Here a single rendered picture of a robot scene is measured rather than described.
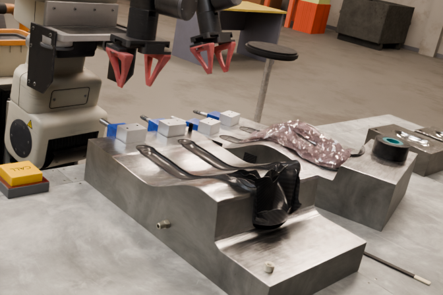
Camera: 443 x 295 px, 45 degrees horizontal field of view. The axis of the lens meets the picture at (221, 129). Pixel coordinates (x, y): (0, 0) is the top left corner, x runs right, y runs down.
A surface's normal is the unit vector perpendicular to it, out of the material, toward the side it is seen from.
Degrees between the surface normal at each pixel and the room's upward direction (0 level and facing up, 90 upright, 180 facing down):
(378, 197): 90
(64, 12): 90
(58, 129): 98
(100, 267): 0
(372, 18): 90
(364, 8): 90
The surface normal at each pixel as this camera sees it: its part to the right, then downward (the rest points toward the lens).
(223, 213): 0.70, 0.23
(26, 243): 0.18, -0.93
